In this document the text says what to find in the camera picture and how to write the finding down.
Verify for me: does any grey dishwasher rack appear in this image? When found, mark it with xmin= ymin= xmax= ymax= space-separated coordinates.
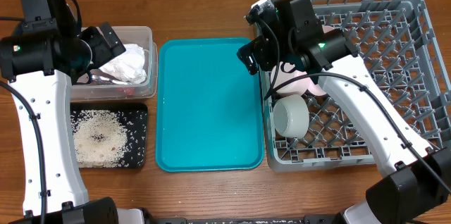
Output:
xmin=264 ymin=0 xmax=450 ymax=172

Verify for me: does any small pink plate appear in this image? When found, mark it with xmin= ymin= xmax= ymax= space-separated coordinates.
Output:
xmin=273 ymin=62 xmax=311 ymax=96

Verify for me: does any clear plastic bin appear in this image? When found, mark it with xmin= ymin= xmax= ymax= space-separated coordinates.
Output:
xmin=71 ymin=26 xmax=159 ymax=102

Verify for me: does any red snack wrapper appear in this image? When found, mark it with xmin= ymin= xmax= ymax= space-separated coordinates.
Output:
xmin=89 ymin=73 xmax=136 ymax=97

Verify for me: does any white tissue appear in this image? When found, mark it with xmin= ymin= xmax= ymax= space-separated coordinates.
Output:
xmin=100 ymin=44 xmax=147 ymax=84

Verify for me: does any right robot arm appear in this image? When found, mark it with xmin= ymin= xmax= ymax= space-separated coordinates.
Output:
xmin=237 ymin=0 xmax=450 ymax=223

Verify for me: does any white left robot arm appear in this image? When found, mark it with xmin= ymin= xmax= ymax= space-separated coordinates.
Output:
xmin=1 ymin=0 xmax=152 ymax=223

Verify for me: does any cooked white rice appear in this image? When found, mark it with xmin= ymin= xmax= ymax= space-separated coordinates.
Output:
xmin=70 ymin=109 xmax=148 ymax=168

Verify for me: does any grey bowl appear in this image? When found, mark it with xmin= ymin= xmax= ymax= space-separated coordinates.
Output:
xmin=273 ymin=94 xmax=309 ymax=138

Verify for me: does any teal plastic tray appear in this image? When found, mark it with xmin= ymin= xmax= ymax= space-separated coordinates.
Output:
xmin=155 ymin=37 xmax=264 ymax=173

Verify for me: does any large pink plate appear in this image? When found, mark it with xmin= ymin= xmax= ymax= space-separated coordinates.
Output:
xmin=307 ymin=25 xmax=334 ymax=97

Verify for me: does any black tray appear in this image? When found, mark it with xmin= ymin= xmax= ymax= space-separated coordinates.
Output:
xmin=69 ymin=102 xmax=149 ymax=170

